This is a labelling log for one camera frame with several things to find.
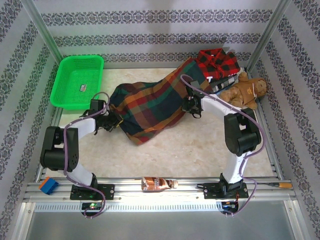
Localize multicolour plaid long sleeve shirt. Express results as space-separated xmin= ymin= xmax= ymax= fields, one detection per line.
xmin=109 ymin=56 xmax=214 ymax=147

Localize black shirt with white letters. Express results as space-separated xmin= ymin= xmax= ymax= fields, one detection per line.
xmin=205 ymin=73 xmax=238 ymax=85

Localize grey white plaid shirt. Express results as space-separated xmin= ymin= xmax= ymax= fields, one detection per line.
xmin=211 ymin=74 xmax=239 ymax=93

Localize red black plaid shirt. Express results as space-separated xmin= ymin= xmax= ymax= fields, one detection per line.
xmin=194 ymin=47 xmax=242 ymax=79

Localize brown teddy bear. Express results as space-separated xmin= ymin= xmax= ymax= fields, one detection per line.
xmin=219 ymin=71 xmax=268 ymax=111

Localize green plastic basket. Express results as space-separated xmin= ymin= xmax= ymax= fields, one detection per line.
xmin=49 ymin=54 xmax=105 ymax=112

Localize brown drink bottle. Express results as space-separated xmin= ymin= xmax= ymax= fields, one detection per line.
xmin=140 ymin=176 xmax=179 ymax=193

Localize small controller board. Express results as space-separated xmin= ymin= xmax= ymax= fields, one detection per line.
xmin=220 ymin=200 xmax=239 ymax=210
xmin=81 ymin=202 xmax=103 ymax=211

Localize blue orange toy block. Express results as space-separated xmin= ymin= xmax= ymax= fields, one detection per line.
xmin=38 ymin=176 xmax=60 ymax=195

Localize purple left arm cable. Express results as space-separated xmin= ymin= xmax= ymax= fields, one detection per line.
xmin=63 ymin=91 xmax=111 ymax=220

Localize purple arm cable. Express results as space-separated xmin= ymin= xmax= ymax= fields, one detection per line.
xmin=180 ymin=74 xmax=266 ymax=218
xmin=63 ymin=91 xmax=111 ymax=220

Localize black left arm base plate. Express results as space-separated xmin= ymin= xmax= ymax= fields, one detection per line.
xmin=69 ymin=183 xmax=116 ymax=201

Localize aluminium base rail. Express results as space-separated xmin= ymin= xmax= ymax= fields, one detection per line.
xmin=23 ymin=177 xmax=297 ymax=201

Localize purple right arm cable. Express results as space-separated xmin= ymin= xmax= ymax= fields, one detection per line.
xmin=180 ymin=74 xmax=266 ymax=218

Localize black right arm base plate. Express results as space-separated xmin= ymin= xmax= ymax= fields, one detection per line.
xmin=197 ymin=181 xmax=249 ymax=200

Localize white slotted cable duct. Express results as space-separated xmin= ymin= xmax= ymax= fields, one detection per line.
xmin=33 ymin=201 xmax=224 ymax=212

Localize aluminium frame post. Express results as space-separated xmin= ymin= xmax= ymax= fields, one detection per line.
xmin=245 ymin=0 xmax=292 ymax=74
xmin=21 ymin=0 xmax=64 ymax=61

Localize wooden handle screwdriver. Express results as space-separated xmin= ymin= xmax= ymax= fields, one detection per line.
xmin=254 ymin=182 xmax=293 ymax=190

